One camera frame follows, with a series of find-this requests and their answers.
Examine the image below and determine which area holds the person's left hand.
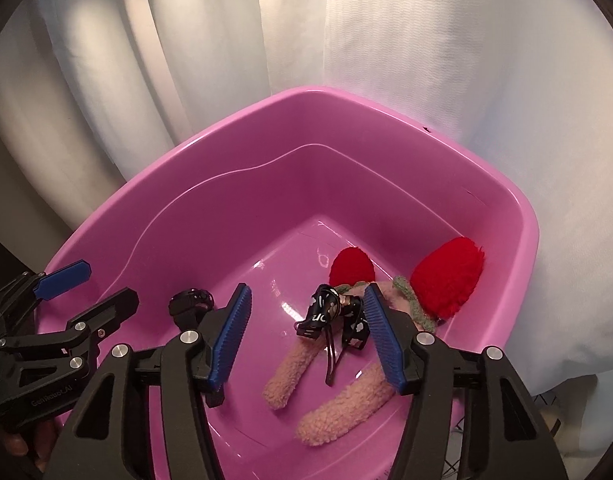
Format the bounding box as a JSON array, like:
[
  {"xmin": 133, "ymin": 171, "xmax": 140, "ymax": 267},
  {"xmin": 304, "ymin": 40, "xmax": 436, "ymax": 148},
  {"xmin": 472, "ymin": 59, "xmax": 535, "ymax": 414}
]
[{"xmin": 0, "ymin": 419, "xmax": 62, "ymax": 473}]

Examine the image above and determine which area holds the cream pleated curtain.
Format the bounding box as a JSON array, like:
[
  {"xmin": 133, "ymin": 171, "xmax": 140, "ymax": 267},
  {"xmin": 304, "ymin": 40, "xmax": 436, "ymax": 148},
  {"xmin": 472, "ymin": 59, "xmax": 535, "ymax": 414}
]
[{"xmin": 0, "ymin": 0, "xmax": 277, "ymax": 241}]

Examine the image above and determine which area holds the white sheer curtain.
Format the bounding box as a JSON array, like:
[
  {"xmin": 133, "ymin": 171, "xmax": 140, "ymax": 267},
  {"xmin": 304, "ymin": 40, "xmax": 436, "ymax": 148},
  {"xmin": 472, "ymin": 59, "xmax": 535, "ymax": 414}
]
[{"xmin": 256, "ymin": 0, "xmax": 613, "ymax": 401}]

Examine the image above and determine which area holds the pink plastic basin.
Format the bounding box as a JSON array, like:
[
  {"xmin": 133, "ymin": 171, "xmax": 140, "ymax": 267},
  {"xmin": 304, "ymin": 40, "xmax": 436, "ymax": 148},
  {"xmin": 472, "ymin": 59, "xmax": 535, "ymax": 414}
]
[{"xmin": 36, "ymin": 86, "xmax": 541, "ymax": 480}]

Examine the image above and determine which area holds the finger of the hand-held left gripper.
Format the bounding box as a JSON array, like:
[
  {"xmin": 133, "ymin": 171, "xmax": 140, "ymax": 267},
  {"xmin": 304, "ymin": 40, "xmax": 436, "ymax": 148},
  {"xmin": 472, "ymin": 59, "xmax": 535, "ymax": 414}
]
[
  {"xmin": 61, "ymin": 287, "xmax": 140, "ymax": 361},
  {"xmin": 0, "ymin": 260, "xmax": 93, "ymax": 322}
]

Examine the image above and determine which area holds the black bow hair clip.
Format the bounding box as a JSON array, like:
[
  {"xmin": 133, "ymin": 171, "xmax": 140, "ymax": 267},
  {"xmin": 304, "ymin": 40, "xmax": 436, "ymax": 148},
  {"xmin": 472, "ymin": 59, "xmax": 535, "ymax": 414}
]
[{"xmin": 295, "ymin": 283, "xmax": 369, "ymax": 351}]

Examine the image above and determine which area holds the black-checked white tablecloth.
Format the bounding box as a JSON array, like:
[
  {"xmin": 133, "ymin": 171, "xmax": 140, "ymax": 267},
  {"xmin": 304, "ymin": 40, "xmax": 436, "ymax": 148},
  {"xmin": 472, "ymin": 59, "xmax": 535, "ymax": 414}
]
[{"xmin": 531, "ymin": 392, "xmax": 569, "ymax": 456}]

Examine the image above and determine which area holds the pink plush strawberry headband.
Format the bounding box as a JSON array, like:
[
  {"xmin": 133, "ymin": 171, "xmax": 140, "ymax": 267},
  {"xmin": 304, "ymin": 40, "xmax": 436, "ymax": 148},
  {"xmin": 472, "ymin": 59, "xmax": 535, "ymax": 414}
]
[{"xmin": 263, "ymin": 237, "xmax": 486, "ymax": 448}]

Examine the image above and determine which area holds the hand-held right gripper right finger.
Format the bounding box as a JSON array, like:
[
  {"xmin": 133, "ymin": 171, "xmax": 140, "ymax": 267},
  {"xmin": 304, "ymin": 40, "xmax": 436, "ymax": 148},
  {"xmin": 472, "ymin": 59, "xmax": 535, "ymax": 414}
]
[{"xmin": 363, "ymin": 282, "xmax": 571, "ymax": 480}]

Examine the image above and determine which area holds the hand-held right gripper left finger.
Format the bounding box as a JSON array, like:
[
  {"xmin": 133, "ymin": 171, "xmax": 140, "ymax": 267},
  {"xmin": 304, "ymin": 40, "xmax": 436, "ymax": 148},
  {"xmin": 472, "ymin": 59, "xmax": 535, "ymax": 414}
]
[{"xmin": 44, "ymin": 283, "xmax": 254, "ymax": 480}]

